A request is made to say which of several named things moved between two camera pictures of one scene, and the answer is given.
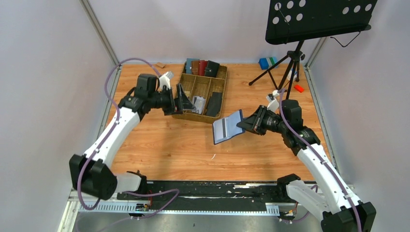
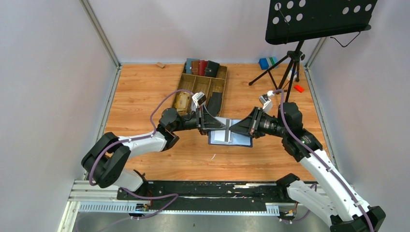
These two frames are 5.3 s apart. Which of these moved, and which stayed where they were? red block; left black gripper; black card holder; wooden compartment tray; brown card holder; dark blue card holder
Moved: left black gripper; dark blue card holder
Stayed: black card holder; red block; wooden compartment tray; brown card holder
